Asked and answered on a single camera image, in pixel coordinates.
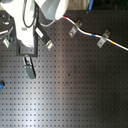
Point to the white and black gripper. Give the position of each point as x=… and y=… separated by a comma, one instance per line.
x=24, y=14

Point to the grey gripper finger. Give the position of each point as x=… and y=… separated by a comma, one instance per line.
x=29, y=67

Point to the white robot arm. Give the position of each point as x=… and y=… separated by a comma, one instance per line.
x=52, y=9

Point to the metal clip at left edge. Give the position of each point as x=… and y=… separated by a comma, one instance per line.
x=7, y=42

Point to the metal cable clip left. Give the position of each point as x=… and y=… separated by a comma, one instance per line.
x=73, y=31

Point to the metal cable clip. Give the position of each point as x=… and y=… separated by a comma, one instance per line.
x=73, y=31
x=103, y=39

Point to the metal cable clip right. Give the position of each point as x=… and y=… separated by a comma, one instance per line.
x=103, y=39

